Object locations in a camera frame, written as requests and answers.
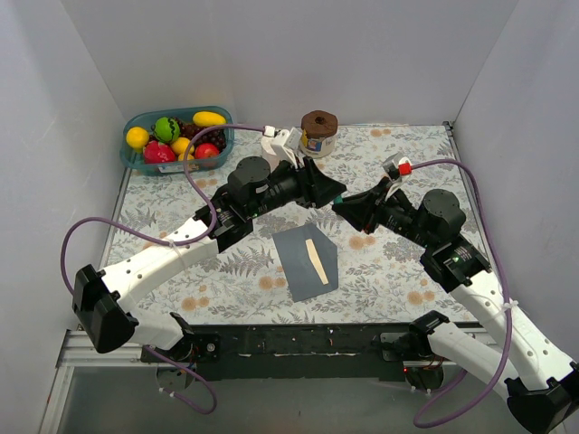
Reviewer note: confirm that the floral table mat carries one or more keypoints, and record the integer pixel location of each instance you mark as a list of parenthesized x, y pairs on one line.
[(380, 276)]

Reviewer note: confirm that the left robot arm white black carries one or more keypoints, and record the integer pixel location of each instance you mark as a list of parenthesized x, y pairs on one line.
[(106, 301)]

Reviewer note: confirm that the cream letter paper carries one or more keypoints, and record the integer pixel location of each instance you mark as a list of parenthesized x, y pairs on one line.
[(316, 261)]

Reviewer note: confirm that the yellow mango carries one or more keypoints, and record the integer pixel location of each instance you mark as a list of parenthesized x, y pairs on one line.
[(207, 118)]

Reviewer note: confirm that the white toilet paper roll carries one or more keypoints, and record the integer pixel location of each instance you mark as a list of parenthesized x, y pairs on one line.
[(273, 149)]

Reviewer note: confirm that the yellow lemon centre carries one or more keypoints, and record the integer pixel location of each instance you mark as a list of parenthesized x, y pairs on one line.
[(180, 145)]

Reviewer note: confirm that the pink dragon fruit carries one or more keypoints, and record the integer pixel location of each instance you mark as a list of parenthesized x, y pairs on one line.
[(156, 152)]

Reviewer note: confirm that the yellow lemon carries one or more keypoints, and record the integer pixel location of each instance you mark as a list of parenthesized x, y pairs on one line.
[(180, 145), (137, 138)]

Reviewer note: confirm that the brown toilet paper roll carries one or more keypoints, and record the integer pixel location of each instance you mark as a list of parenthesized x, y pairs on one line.
[(319, 133)]

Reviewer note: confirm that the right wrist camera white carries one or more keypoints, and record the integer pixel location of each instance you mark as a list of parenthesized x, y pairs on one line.
[(396, 167)]

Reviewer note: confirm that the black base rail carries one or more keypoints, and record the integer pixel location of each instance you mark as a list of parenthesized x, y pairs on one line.
[(295, 351)]

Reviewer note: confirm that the red apple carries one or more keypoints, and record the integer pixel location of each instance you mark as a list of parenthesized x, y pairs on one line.
[(206, 150)]

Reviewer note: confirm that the green watermelon ball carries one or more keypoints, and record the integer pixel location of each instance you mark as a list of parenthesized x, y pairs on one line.
[(166, 130)]

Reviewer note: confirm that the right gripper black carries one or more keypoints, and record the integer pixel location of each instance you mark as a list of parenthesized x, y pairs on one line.
[(375, 210)]

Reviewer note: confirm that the grey envelope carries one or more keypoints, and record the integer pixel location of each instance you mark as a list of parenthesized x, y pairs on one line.
[(302, 279)]

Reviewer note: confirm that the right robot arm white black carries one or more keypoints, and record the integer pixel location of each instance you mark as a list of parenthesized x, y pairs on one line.
[(539, 382)]

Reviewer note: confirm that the teal plastic fruit basket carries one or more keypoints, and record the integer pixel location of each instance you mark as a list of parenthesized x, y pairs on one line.
[(224, 140)]

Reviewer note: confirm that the yellow lemon left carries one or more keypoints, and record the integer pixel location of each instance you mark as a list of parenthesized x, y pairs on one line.
[(137, 138)]

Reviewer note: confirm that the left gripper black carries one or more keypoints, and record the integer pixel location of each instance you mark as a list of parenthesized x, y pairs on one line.
[(308, 183)]

